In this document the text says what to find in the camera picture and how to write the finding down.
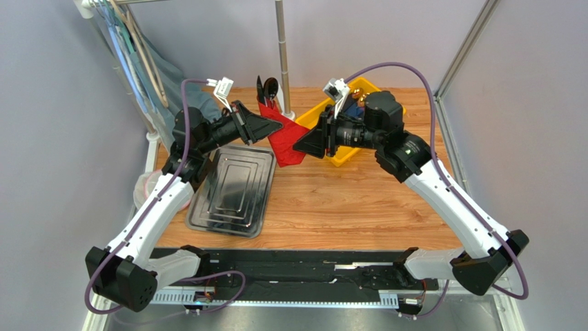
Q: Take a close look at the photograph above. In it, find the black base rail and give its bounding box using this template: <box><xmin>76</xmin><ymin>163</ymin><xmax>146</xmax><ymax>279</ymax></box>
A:
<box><xmin>156</xmin><ymin>246</ymin><xmax>460</xmax><ymax>304</ymax></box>

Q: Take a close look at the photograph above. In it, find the wooden clothes hanger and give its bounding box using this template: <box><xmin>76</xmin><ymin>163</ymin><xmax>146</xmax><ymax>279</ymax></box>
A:
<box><xmin>109</xmin><ymin>0</ymin><xmax>169</xmax><ymax>108</ymax></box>

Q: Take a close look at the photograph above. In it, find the red paper napkin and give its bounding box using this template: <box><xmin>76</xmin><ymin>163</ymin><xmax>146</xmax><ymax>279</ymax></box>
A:
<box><xmin>257</xmin><ymin>102</ymin><xmax>309</xmax><ymax>168</ymax></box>

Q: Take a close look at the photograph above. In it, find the yellow plastic bin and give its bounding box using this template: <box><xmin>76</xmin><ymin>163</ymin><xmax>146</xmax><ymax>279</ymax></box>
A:
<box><xmin>296</xmin><ymin>77</ymin><xmax>406</xmax><ymax>167</ymax></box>

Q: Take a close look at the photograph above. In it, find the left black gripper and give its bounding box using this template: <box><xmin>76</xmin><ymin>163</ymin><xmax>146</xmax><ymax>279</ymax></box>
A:
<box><xmin>198</xmin><ymin>101</ymin><xmax>282</xmax><ymax>156</ymax></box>

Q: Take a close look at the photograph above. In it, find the metal pole white base stand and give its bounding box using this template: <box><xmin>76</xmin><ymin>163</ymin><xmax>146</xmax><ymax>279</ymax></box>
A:
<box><xmin>274</xmin><ymin>0</ymin><xmax>296</xmax><ymax>121</ymax></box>

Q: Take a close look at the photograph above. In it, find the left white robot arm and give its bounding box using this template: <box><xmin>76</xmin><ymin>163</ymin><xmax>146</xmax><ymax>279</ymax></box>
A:
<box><xmin>84</xmin><ymin>101</ymin><xmax>283</xmax><ymax>314</ymax></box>

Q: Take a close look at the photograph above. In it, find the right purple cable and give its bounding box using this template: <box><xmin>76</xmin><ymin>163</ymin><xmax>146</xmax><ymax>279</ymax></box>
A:
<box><xmin>344</xmin><ymin>61</ymin><xmax>530</xmax><ymax>320</ymax></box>

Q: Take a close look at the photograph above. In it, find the aluminium frame post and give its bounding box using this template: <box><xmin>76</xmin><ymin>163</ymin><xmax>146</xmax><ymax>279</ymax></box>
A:
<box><xmin>435</xmin><ymin>0</ymin><xmax>501</xmax><ymax>100</ymax></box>

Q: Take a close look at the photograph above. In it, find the blue napkin roll gold spoon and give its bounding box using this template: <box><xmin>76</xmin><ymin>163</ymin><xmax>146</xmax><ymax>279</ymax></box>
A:
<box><xmin>342</xmin><ymin>94</ymin><xmax>368</xmax><ymax>121</ymax></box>

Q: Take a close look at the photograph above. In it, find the grey-blue hanging cloth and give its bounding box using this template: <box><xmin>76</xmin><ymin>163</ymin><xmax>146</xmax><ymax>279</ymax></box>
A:
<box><xmin>103</xmin><ymin>4</ymin><xmax>222</xmax><ymax>148</ymax></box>

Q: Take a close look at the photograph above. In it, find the white clothes rack post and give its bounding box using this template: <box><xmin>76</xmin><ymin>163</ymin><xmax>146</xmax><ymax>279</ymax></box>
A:
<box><xmin>73</xmin><ymin>0</ymin><xmax>161</xmax><ymax>143</ymax></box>

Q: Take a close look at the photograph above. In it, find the purple cable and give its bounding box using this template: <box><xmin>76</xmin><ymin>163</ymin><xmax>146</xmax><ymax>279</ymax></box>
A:
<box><xmin>344</xmin><ymin>61</ymin><xmax>530</xmax><ymax>320</ymax></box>
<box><xmin>84</xmin><ymin>79</ymin><xmax>246</xmax><ymax>316</ymax></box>

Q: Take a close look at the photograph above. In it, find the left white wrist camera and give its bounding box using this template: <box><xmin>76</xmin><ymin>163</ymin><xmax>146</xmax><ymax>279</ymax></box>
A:
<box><xmin>206</xmin><ymin>77</ymin><xmax>234</xmax><ymax>112</ymax></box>

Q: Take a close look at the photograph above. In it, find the black knife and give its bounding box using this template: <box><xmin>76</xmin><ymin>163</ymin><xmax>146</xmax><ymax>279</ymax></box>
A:
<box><xmin>256</xmin><ymin>75</ymin><xmax>266</xmax><ymax>106</ymax></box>

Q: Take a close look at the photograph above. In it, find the white pink mesh cover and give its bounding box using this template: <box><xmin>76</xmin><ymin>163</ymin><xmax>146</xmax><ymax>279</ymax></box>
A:
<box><xmin>133</xmin><ymin>170</ymin><xmax>194</xmax><ymax>211</ymax></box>

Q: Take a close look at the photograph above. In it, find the metal tray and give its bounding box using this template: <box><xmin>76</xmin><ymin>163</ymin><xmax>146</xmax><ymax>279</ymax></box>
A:
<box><xmin>185</xmin><ymin>145</ymin><xmax>276</xmax><ymax>239</ymax></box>

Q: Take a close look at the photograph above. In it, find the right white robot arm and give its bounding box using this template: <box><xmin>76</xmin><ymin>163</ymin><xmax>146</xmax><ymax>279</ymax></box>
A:
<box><xmin>293</xmin><ymin>91</ymin><xmax>529</xmax><ymax>296</ymax></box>

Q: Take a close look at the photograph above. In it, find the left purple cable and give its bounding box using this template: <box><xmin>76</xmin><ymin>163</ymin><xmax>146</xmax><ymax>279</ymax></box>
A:
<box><xmin>84</xmin><ymin>79</ymin><xmax>246</xmax><ymax>316</ymax></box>

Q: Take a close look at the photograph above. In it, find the black napkin roll gold spoon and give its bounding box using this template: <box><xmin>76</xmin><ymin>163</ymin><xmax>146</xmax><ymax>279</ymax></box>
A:
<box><xmin>351</xmin><ymin>89</ymin><xmax>364</xmax><ymax>101</ymax></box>

